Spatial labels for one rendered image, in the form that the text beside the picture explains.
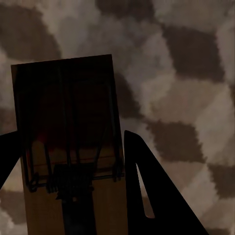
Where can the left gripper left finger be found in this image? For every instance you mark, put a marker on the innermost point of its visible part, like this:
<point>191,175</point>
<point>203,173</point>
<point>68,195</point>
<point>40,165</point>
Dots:
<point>10,152</point>

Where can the mousetrap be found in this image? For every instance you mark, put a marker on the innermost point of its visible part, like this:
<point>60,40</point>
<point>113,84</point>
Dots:
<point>72,159</point>

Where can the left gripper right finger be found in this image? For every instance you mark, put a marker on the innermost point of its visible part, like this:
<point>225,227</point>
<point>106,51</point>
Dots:
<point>173,216</point>

